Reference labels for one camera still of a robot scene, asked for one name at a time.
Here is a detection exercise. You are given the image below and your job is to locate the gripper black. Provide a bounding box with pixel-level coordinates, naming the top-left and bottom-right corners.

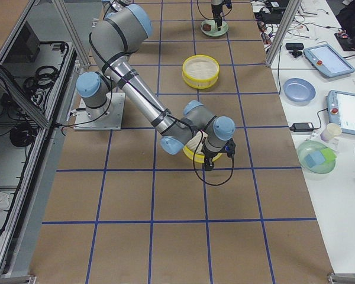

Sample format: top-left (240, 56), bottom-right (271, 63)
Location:
top-left (211, 0), bottom-right (224, 31)
top-left (202, 148), bottom-right (222, 171)

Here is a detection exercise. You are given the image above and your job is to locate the brown steamed bun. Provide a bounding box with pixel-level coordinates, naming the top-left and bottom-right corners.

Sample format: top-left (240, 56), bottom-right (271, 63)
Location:
top-left (202, 24), bottom-right (211, 31)

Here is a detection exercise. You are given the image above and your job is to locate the yellow bamboo steamer with cloth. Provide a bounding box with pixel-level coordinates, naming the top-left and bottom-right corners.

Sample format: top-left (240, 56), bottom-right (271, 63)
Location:
top-left (182, 54), bottom-right (220, 89)

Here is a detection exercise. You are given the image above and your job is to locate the light green plate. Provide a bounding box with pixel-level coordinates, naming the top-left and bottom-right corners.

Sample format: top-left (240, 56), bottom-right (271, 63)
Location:
top-left (200, 20), bottom-right (229, 37)

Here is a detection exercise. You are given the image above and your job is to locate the black webcam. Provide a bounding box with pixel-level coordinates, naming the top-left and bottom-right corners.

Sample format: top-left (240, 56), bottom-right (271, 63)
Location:
top-left (285, 43), bottom-right (304, 58)

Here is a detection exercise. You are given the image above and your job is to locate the black power adapter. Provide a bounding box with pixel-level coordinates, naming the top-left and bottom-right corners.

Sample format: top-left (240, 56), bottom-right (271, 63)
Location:
top-left (289, 122), bottom-right (318, 133)

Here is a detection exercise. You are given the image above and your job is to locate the blue plate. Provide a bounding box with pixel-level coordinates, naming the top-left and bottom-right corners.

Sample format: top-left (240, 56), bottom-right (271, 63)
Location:
top-left (283, 78), bottom-right (316, 106)

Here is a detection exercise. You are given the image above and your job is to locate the green bowl with sponges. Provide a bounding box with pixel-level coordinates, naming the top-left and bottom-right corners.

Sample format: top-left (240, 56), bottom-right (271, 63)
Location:
top-left (297, 140), bottom-right (337, 174)

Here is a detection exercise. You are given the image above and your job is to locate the teach pendant far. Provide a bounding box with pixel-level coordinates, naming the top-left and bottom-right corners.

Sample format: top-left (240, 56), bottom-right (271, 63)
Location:
top-left (303, 44), bottom-right (355, 78)

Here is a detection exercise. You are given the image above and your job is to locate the teach pendant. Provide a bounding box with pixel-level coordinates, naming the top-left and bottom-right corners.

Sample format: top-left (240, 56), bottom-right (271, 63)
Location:
top-left (327, 90), bottom-right (355, 135)
top-left (303, 44), bottom-right (355, 78)

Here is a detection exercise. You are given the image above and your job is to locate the paper cup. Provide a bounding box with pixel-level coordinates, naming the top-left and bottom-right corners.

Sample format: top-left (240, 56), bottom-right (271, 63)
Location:
top-left (320, 123), bottom-right (342, 142)

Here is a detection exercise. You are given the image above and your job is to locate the teach pendant near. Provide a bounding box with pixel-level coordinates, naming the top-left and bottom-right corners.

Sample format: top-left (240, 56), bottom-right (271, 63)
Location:
top-left (327, 90), bottom-right (355, 135)

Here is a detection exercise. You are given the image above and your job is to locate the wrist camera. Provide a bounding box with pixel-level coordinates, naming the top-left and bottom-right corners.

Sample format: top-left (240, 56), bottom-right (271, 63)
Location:
top-left (224, 138), bottom-right (236, 158)

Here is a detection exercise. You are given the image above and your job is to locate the aluminium frame post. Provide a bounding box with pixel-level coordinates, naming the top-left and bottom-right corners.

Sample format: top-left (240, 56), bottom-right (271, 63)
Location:
top-left (265, 0), bottom-right (302, 67)

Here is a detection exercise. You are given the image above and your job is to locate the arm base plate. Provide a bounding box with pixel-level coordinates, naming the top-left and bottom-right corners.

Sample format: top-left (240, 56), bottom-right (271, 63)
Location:
top-left (73, 92), bottom-right (125, 131)

